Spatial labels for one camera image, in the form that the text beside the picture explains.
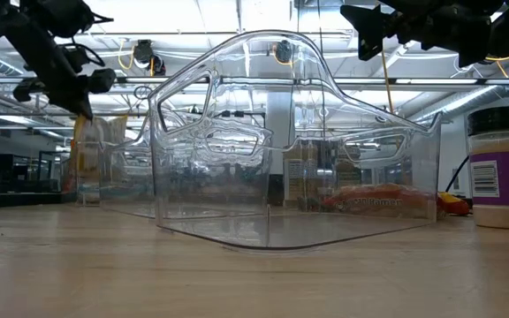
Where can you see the purple label spice jar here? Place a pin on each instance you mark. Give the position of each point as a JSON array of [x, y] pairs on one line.
[[495, 176]]

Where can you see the grey ceiling beam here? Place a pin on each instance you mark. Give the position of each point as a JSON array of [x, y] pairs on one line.
[[435, 81]]

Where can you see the red ramen noodle packet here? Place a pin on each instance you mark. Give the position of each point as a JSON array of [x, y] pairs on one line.
[[369, 201]]

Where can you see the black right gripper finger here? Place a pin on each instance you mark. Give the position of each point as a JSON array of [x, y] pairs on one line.
[[369, 26]]

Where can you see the yellow-green white snack packet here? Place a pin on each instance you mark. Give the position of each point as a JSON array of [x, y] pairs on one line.
[[91, 132]]

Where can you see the clear plastic storage bin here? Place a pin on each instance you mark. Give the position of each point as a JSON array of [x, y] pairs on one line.
[[126, 207], [237, 229]]

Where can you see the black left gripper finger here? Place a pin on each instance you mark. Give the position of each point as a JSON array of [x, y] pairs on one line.
[[71, 99], [85, 95]]

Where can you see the black ceiling device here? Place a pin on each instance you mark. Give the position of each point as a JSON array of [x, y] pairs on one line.
[[143, 52], [283, 51]]

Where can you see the small wall sign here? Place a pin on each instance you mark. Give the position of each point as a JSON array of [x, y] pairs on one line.
[[455, 179]]

